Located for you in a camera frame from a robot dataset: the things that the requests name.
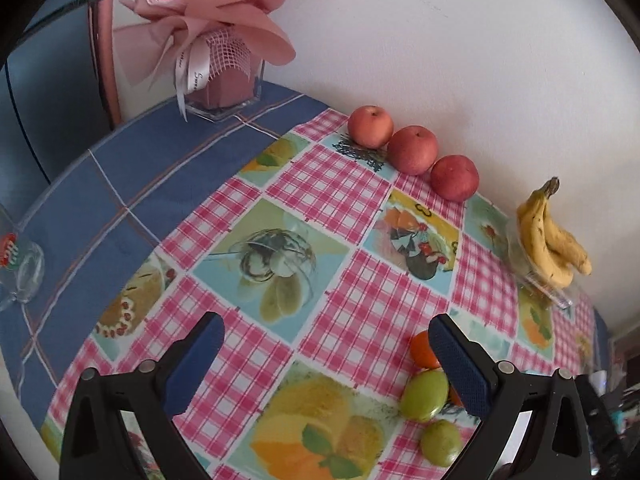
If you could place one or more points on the clear glass mug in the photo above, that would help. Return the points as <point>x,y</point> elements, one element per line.
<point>22,265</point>

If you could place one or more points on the pale red apple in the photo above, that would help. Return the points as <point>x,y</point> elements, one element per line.
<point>370,126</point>

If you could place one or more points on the pink paper flower bouquet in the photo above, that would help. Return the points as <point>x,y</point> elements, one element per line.
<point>230,10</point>

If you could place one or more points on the pink wooden frame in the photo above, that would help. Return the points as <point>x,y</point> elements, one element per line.
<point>105,60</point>

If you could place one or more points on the dark glossy cabinet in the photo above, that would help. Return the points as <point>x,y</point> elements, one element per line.
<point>50,85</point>

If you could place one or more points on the small orange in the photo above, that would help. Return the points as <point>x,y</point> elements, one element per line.
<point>424,350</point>
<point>454,396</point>

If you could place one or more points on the clear plastic container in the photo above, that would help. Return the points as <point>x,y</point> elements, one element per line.
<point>517,260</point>

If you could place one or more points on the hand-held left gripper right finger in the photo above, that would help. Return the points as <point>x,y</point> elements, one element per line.
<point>460,370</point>

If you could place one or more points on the green mango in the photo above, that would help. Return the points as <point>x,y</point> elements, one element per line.
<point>440,442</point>
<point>424,395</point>

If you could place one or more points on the yellow banana bunch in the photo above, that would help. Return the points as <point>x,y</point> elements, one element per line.
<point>542,240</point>

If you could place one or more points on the pink checkered tablecloth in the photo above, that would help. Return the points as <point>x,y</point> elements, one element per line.
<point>360,300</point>

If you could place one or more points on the square clear glass vase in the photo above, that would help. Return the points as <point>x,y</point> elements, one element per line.
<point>225,92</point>

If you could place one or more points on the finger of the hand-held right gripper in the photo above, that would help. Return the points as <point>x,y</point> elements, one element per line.
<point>597,420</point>

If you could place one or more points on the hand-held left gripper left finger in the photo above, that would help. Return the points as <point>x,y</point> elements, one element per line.
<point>195,360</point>

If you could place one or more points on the blue tablecloth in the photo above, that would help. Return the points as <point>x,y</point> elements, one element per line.
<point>125,175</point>

